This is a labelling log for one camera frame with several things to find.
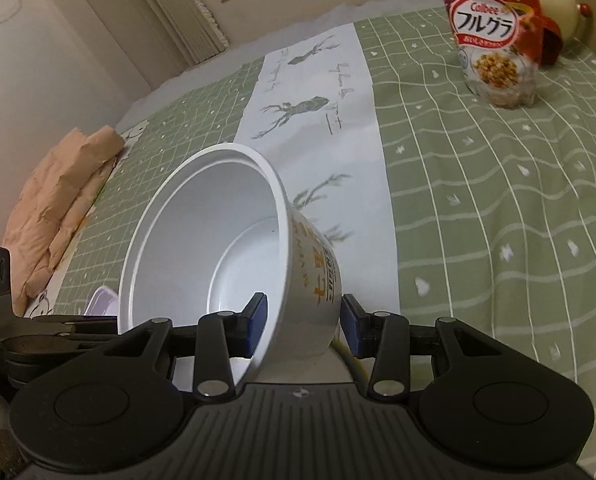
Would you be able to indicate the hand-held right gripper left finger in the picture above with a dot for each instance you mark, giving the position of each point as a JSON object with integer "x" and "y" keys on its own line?
{"x": 255, "y": 325}

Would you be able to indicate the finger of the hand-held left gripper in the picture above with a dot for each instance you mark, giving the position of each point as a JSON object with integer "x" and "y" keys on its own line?
{"x": 58, "y": 347}
{"x": 73, "y": 324}

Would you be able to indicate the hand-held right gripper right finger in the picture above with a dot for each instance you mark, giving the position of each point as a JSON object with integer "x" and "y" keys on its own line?
{"x": 352, "y": 327}

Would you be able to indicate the red rectangular tray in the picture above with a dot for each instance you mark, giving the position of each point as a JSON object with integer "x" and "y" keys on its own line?
{"x": 100, "y": 302}

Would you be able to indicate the cream bowl with yellow rim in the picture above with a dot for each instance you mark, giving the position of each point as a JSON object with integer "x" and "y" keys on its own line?
{"x": 343, "y": 367}

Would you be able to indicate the white plastic bowl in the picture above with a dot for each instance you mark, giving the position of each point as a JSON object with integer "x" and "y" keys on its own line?
{"x": 188, "y": 240}

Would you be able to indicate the peach comforter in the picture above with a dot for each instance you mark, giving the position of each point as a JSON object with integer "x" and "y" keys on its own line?
{"x": 63, "y": 200}

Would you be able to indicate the green checked bedsheet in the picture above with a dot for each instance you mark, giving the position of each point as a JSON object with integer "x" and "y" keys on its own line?
{"x": 478, "y": 185}

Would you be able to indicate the white deer-print cloth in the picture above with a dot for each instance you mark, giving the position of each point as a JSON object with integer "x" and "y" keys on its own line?
{"x": 318, "y": 85}

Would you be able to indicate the beige curtain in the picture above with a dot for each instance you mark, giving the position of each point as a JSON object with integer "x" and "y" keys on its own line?
{"x": 178, "y": 10}

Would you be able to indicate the red cereal bag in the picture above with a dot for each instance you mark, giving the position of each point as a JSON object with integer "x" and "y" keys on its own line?
{"x": 493, "y": 35}

